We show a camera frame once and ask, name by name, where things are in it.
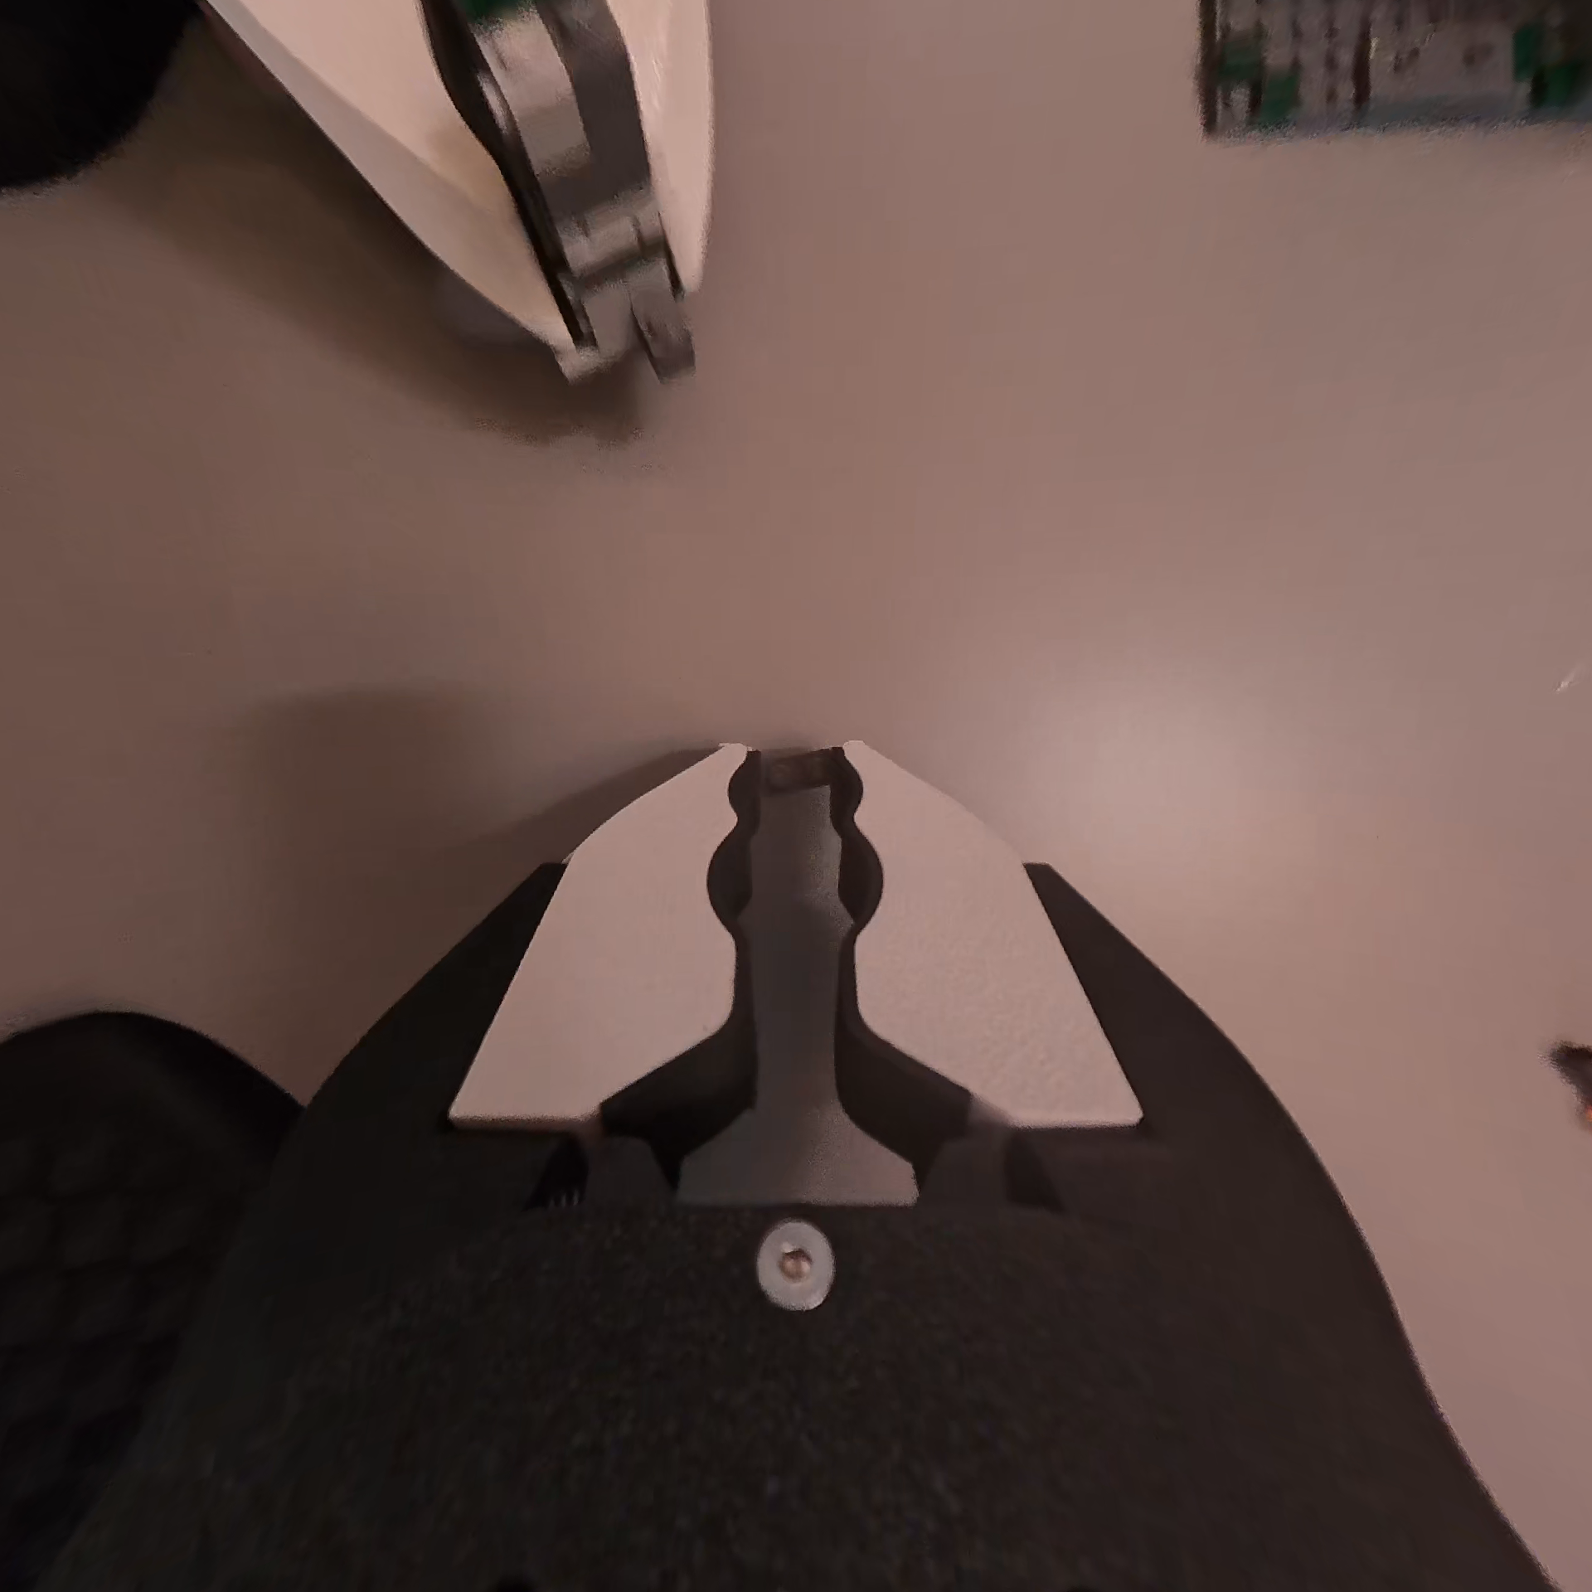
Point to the person's right forearm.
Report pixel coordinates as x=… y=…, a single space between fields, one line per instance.
x=111 y=1243

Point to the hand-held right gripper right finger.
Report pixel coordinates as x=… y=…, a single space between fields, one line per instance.
x=995 y=982

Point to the small brown toy tool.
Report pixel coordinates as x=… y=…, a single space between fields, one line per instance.
x=1573 y=1078

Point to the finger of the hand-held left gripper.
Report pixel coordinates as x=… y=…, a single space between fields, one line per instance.
x=373 y=112
x=670 y=112

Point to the grey brick pillar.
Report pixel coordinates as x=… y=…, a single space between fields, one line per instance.
x=559 y=150

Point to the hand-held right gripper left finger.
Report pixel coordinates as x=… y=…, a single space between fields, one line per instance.
x=597 y=982

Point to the small grey plate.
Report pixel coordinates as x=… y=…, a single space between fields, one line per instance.
x=796 y=771

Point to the grey baseplate brick building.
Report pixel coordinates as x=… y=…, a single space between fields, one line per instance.
x=1368 y=62

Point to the person's left forearm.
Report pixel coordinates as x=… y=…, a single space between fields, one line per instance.
x=73 y=74

